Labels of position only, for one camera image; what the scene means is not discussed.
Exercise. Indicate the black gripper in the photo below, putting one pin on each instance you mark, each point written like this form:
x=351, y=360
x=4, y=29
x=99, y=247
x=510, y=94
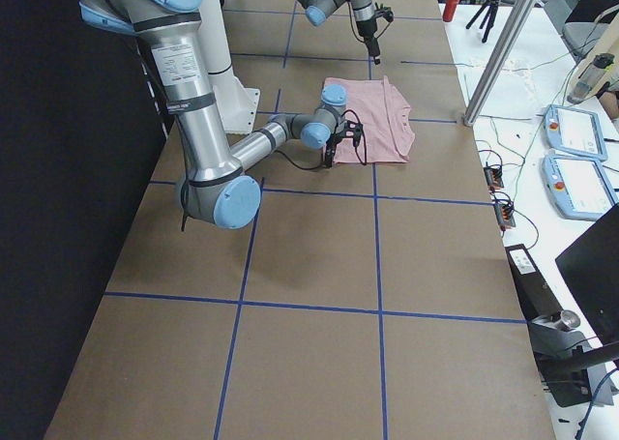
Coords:
x=333, y=146
x=366, y=28

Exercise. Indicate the pink Snoopy t-shirt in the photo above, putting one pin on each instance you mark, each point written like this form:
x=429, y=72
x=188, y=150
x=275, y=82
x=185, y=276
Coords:
x=384, y=114

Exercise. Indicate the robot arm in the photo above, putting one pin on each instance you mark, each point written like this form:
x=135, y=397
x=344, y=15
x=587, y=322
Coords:
x=364, y=13
x=184, y=36

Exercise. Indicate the black tripod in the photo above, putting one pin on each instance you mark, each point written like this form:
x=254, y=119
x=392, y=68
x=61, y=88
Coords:
x=486, y=9

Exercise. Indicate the orange terminal board far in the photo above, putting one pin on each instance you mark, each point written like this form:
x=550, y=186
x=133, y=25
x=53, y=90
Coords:
x=494, y=176

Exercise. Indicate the orange terminal board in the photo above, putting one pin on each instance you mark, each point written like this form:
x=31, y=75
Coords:
x=504, y=209
x=494, y=176

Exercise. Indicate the orange terminal board near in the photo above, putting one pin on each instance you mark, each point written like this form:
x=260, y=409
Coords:
x=504, y=209

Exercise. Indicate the blue teach pendant far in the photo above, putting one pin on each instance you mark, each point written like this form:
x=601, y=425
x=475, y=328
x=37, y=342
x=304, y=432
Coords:
x=574, y=131

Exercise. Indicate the blue teach pendant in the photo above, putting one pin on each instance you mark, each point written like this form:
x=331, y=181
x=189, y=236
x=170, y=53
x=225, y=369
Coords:
x=574, y=131
x=578, y=187

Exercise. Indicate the clear water bottle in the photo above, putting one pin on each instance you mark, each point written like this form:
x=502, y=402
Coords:
x=590, y=77

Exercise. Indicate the blue teach pendant near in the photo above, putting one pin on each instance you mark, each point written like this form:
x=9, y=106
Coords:
x=578, y=187

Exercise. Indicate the black monitor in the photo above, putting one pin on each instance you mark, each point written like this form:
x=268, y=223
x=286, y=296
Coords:
x=589, y=267

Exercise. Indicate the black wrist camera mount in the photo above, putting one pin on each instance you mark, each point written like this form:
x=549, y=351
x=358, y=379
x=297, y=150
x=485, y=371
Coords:
x=354, y=131
x=384, y=12

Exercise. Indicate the aluminium frame post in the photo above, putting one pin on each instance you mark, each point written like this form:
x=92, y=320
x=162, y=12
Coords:
x=518, y=16

